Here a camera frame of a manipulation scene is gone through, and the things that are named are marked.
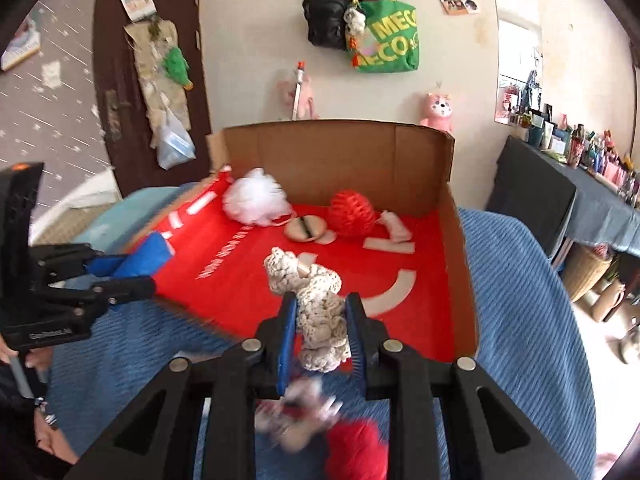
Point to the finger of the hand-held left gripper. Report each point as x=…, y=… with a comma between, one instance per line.
x=125, y=290
x=102, y=264

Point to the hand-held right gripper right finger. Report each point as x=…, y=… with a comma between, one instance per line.
x=354, y=340

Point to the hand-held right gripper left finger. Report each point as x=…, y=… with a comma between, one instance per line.
x=286, y=350

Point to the cream crochet scrunchie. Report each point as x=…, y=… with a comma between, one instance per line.
x=320, y=310

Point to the small plush toy plaid bow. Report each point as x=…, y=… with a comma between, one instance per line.
x=295, y=430

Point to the red crochet ball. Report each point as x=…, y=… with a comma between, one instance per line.
x=357, y=452

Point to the beige powder puff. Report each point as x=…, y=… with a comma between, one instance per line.
x=305, y=230

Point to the pale pink cloth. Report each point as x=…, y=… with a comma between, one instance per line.
x=397, y=227

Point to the orange mesh bath ball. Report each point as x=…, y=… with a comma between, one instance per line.
x=350, y=212

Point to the white mesh bath pouf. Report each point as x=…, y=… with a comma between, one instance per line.
x=255, y=195

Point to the cardboard box red inside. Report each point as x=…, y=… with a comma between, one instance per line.
x=350, y=160

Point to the person's left hand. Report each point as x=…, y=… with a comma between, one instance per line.
x=40, y=358

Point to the teal pillow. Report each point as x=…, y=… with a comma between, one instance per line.
x=120, y=210

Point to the white plastic bag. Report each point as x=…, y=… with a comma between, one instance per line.
x=175, y=145

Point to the blue knitted blanket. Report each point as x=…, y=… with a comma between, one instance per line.
x=510, y=310

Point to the beige hanging door organizer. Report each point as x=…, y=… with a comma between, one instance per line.
x=150, y=70

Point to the green plush toy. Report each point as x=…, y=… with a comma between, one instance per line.
x=175, y=65

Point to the dark brown door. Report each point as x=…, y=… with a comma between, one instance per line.
x=115, y=35

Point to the wicker basket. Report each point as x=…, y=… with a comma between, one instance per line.
x=587, y=272

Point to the pink plush toy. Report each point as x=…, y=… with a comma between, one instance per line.
x=437, y=110

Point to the white red-capped tube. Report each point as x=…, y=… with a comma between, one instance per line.
x=299, y=85

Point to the table with blue cloth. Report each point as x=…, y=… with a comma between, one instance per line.
x=595, y=210

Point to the red tassel charm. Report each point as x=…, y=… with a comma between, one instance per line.
x=356, y=57

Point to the green tote bag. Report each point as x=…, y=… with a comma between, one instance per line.
x=395, y=45

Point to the row of cosmetic bottles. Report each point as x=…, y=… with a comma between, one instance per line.
x=600, y=155

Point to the black backpack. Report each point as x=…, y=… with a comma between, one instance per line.
x=325, y=17

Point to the small wall picture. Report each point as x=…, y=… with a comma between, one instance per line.
x=22, y=45

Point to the wall mirror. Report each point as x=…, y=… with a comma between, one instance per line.
x=520, y=50

